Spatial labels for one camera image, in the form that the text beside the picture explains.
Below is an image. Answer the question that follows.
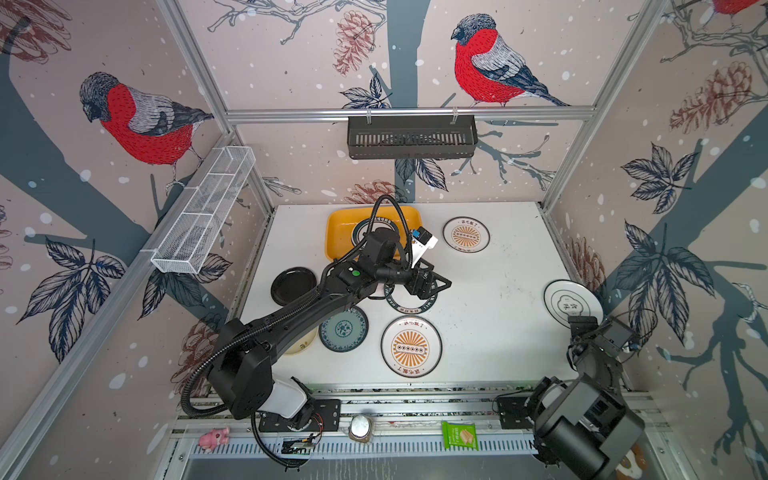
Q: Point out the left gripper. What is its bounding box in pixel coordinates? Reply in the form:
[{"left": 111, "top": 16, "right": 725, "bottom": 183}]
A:
[{"left": 374, "top": 256, "right": 451, "bottom": 299}]

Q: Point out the white plate emblem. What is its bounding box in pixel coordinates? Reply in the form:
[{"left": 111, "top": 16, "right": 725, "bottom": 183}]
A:
[{"left": 543, "top": 279, "right": 604, "bottom": 328}]

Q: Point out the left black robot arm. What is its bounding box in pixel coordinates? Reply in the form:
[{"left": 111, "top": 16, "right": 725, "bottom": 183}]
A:
[{"left": 180, "top": 227, "right": 451, "bottom": 429}]

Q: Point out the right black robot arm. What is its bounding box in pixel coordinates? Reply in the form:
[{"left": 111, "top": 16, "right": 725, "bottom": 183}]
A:
[{"left": 527, "top": 316, "right": 645, "bottom": 479}]

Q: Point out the yellow plastic bin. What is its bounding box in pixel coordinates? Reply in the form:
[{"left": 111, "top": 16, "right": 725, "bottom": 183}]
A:
[{"left": 325, "top": 206, "right": 406, "bottom": 260}]

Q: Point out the small green rim plate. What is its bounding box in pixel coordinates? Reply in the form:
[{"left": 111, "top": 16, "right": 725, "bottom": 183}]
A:
[{"left": 384, "top": 285, "right": 438, "bottom": 315}]

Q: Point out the small orange sunburst plate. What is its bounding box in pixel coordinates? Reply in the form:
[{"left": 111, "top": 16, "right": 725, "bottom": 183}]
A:
[{"left": 442, "top": 216, "right": 491, "bottom": 253}]

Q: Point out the large orange sunburst plate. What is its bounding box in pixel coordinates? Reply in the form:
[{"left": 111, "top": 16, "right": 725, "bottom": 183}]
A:
[{"left": 380, "top": 316, "right": 443, "bottom": 378}]

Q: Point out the teal patterned plate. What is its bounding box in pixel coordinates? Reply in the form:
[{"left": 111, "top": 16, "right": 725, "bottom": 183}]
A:
[{"left": 319, "top": 306, "right": 369, "bottom": 353}]

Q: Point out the pale yellow plate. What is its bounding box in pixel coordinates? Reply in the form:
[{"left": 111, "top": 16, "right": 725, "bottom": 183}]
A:
[{"left": 285, "top": 338, "right": 314, "bottom": 355}]

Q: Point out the black round plate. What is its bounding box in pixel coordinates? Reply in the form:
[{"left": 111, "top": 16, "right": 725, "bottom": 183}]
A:
[{"left": 270, "top": 266, "right": 318, "bottom": 306}]

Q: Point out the brown white flower toy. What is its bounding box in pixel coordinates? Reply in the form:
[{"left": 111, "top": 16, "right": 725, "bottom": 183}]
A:
[{"left": 615, "top": 444, "right": 648, "bottom": 480}]

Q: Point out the green snack packet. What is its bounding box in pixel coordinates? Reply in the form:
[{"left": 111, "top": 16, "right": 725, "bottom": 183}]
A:
[{"left": 441, "top": 421, "right": 479, "bottom": 450}]

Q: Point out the pink pig toy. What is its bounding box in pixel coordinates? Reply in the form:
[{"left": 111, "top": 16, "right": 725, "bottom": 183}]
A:
[{"left": 198, "top": 427, "right": 230, "bottom": 453}]

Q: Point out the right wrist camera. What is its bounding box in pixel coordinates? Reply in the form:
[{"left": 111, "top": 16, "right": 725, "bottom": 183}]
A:
[{"left": 602, "top": 318, "right": 637, "bottom": 356}]

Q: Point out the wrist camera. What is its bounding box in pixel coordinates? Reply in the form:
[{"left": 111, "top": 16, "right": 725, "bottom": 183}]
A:
[
  {"left": 602, "top": 318, "right": 637, "bottom": 356},
  {"left": 410, "top": 226, "right": 438, "bottom": 267}
]

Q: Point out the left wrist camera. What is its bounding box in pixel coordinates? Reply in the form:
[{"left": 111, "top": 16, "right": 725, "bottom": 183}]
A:
[{"left": 410, "top": 226, "right": 438, "bottom": 267}]

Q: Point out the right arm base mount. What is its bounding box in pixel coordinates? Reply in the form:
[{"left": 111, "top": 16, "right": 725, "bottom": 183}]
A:
[{"left": 494, "top": 395, "right": 534, "bottom": 430}]

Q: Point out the black wall basket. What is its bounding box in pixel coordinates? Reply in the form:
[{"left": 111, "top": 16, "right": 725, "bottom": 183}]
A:
[{"left": 347, "top": 115, "right": 478, "bottom": 160}]

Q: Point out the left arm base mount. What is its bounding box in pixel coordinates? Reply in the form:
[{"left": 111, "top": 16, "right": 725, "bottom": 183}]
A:
[{"left": 258, "top": 399, "right": 341, "bottom": 433}]

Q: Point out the black cable at base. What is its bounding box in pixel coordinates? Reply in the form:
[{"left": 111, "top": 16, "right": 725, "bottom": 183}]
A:
[{"left": 248, "top": 413, "right": 319, "bottom": 470}]

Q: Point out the white wire mesh shelf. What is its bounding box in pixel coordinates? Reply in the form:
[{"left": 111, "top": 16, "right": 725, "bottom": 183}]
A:
[{"left": 151, "top": 146, "right": 255, "bottom": 274}]

